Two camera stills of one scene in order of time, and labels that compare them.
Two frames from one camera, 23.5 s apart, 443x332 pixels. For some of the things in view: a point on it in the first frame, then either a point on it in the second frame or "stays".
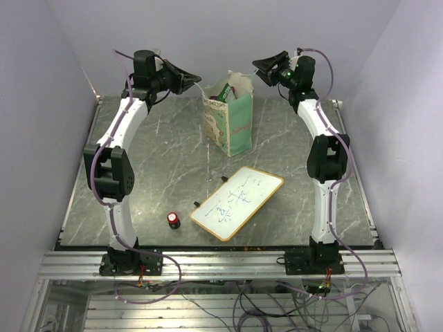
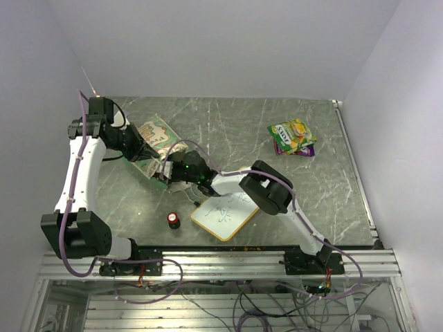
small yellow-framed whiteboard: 230,207 stays
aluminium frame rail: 226,263 stays
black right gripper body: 282,74 to 172,179
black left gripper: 183,79 to 139,143
